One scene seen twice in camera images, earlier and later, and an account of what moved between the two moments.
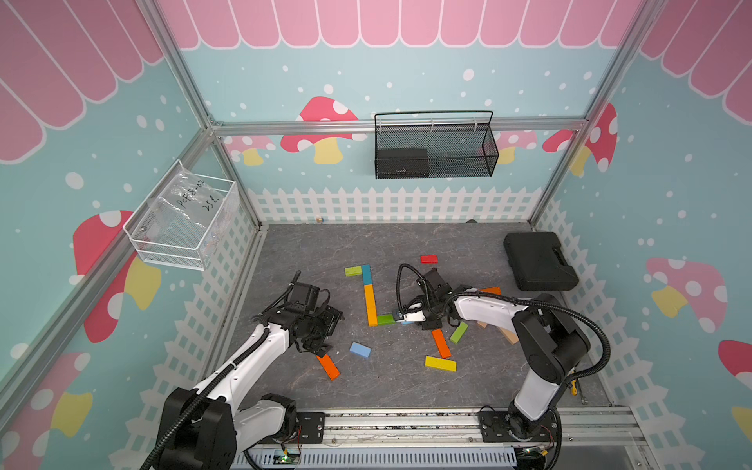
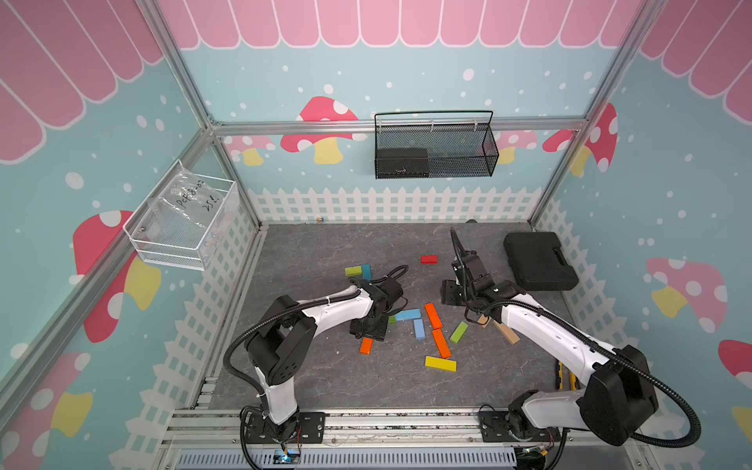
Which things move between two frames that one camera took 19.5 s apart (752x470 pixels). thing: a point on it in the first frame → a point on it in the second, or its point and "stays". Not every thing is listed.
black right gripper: [429, 325] → [446, 289]
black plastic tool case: [538, 261] stays
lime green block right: [459, 332] stays
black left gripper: [330, 315] → [378, 334]
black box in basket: [399, 164] stays
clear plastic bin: [185, 219] stays
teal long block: [367, 274] stays
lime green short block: [352, 271] stays
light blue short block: [360, 350] → [419, 329]
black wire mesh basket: [435, 145] stays
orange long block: [329, 366] → [366, 346]
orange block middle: [442, 344] stays
